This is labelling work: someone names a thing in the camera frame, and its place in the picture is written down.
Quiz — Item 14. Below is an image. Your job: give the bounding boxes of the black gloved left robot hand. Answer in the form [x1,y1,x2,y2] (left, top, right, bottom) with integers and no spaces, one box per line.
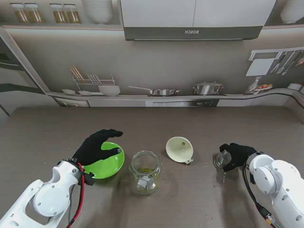
[72,129,124,167]

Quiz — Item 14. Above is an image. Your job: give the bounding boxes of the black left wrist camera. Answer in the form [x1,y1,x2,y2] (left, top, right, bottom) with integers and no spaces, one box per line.
[83,172,96,186]

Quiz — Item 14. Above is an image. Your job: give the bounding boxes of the cream plastic funnel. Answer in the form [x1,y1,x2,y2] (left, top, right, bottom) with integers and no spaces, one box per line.
[165,136,194,165]

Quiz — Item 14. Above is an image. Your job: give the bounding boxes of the red and black left arm cables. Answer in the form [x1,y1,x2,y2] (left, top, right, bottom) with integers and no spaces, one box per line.
[67,162,86,228]

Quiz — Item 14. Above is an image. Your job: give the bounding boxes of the printed kitchen backdrop poster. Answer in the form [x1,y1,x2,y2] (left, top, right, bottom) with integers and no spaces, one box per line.
[0,0,304,124]

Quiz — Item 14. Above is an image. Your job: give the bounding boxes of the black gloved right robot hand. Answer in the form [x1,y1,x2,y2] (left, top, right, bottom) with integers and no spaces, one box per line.
[218,142,258,173]

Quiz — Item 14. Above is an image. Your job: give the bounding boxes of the bright green plastic bowl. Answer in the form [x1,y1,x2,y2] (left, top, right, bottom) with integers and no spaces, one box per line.
[83,142,125,179]

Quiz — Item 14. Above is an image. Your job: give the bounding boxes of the clear glass jar lid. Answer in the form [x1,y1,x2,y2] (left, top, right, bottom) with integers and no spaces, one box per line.
[213,150,232,171]

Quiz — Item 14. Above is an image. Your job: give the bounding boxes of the clear glass jar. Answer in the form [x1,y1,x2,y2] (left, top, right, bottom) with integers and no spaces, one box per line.
[129,150,163,195]

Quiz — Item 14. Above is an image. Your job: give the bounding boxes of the green mung beans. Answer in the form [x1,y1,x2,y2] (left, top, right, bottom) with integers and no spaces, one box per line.
[134,167,160,194]

